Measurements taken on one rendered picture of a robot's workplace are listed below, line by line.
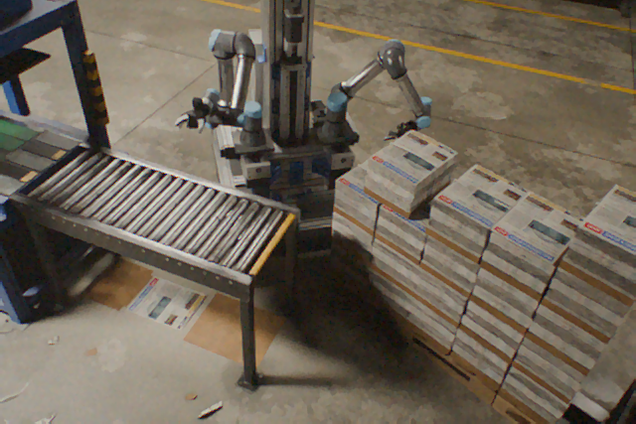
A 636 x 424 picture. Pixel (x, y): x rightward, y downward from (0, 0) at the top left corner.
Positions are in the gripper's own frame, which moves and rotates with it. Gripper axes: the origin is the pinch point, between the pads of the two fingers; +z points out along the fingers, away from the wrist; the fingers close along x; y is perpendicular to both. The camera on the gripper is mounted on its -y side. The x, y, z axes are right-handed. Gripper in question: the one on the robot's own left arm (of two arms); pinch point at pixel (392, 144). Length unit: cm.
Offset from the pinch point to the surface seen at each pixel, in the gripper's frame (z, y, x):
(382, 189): 43, 6, 25
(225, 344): 118, -85, -14
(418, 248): 45, -14, 53
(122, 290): 136, -85, -86
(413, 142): 16.2, 20.7, 22.8
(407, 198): 43, 10, 40
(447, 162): 16, 19, 43
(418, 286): 45, -38, 57
